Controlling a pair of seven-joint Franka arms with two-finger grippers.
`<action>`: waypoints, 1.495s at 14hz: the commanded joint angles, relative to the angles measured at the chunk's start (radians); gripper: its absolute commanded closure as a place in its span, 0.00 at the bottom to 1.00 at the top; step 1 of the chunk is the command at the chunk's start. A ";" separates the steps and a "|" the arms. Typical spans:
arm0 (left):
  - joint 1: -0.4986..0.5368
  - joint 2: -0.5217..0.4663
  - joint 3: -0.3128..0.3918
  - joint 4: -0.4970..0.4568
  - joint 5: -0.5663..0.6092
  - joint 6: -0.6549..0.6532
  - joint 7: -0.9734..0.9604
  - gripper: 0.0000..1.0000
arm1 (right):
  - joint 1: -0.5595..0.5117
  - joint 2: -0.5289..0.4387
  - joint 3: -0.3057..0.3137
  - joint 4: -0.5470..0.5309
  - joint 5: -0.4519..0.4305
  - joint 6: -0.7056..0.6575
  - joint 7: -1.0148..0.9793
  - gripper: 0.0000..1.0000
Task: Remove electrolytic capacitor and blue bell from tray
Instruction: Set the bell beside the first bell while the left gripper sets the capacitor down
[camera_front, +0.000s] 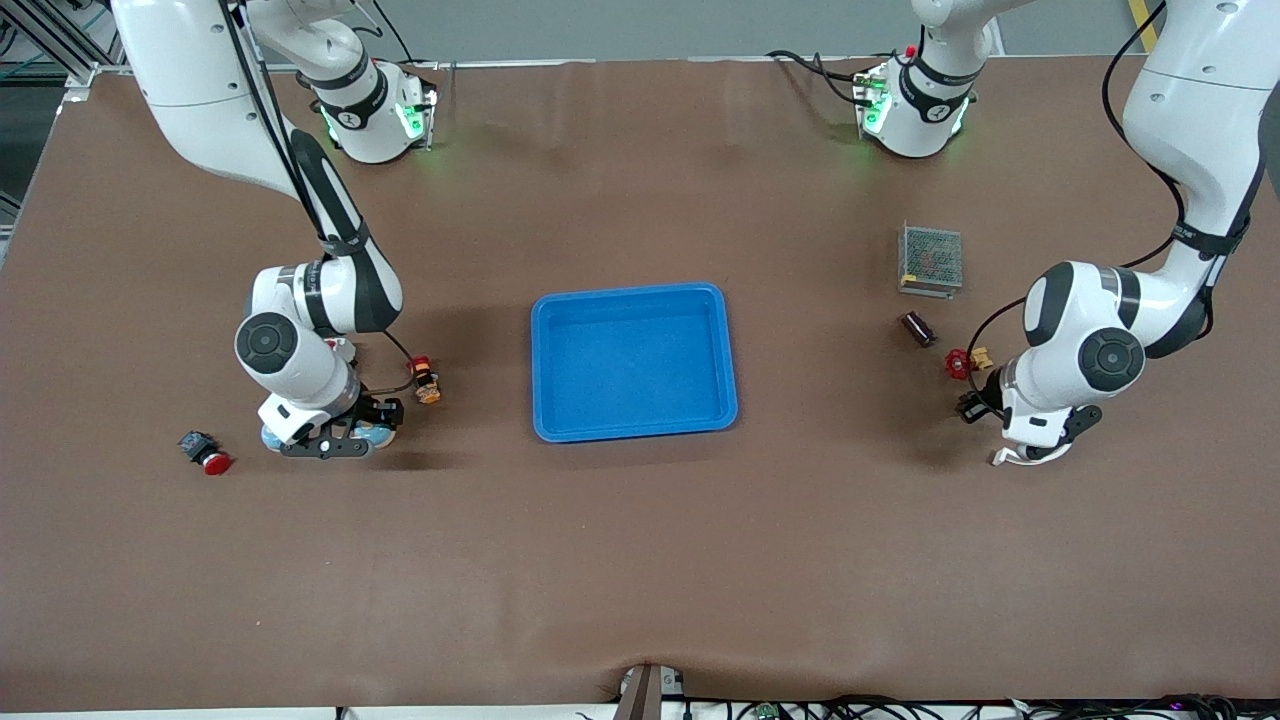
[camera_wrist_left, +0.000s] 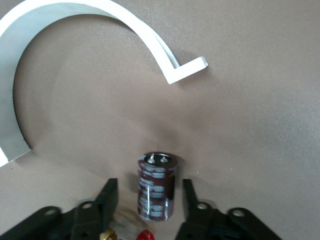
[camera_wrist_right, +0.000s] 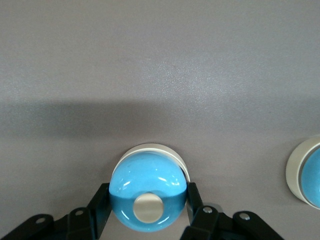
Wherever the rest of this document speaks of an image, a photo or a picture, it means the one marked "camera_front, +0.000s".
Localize metal mesh power supply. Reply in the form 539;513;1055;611
897;223;964;299

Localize red mushroom push button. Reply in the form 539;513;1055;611
178;430;234;476

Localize blue plastic tray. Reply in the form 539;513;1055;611
531;283;740;444

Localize brown table cover sheet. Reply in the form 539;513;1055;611
0;58;1280;713

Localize red valve handle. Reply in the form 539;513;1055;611
941;346;995;381

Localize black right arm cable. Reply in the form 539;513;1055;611
225;0;419;396

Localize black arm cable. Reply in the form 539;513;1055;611
965;0;1191;401
225;0;419;396

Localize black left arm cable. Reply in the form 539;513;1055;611
965;0;1191;401

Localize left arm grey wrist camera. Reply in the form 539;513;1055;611
1018;404;1103;463

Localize black cable bundle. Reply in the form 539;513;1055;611
680;692;1246;720

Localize black left base cable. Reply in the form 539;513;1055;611
766;48;873;109

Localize black base cable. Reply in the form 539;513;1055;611
374;0;441;71
766;48;873;109

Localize black right base cable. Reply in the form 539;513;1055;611
374;0;441;71

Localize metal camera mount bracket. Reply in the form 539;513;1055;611
612;663;689;720

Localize aluminium frame profile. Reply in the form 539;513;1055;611
0;0;113;101

